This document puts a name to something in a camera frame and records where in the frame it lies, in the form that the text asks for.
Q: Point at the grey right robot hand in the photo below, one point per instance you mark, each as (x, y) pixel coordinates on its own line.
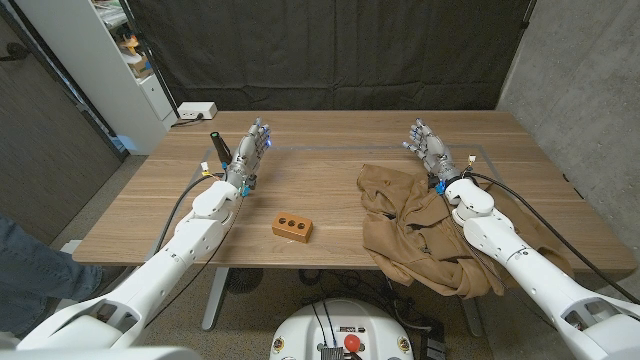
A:
(435, 150)

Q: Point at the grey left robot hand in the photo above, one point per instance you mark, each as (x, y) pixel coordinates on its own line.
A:
(245, 157)

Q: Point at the brown jacket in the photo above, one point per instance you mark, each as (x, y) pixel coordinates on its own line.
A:
(410, 235)

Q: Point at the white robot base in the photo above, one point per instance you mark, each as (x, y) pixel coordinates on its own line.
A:
(300, 335)

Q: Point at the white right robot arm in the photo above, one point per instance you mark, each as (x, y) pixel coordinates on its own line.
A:
(525, 265)

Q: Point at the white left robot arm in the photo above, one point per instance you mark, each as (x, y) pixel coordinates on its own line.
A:
(150, 280)

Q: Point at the orange block with three holes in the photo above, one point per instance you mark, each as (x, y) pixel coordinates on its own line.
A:
(292, 227)

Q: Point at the white power strip box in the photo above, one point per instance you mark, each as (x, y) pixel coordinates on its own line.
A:
(197, 110)

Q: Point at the round black fan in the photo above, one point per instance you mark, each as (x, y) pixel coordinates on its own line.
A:
(243, 281)

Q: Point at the black backdrop stand pole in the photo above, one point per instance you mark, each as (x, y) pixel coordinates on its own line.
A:
(151, 60)

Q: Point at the black backdrop curtain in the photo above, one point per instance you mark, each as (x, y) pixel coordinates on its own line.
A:
(330, 50)

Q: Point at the cardboard box on shelf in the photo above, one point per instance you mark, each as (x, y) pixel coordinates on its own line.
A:
(140, 67)

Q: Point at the grey table leg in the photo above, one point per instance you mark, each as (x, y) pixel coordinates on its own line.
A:
(215, 300)
(471, 317)

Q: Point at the yellow toy on shelf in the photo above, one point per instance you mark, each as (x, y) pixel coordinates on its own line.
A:
(130, 45)

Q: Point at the white shelf cabinet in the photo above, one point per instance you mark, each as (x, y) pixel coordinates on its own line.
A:
(90, 65)

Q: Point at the black floor power adapter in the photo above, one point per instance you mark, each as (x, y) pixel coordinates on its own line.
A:
(432, 345)

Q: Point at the red emergency stop button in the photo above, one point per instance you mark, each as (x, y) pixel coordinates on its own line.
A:
(352, 342)

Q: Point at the person's leg in jeans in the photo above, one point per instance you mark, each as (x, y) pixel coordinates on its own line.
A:
(35, 275)

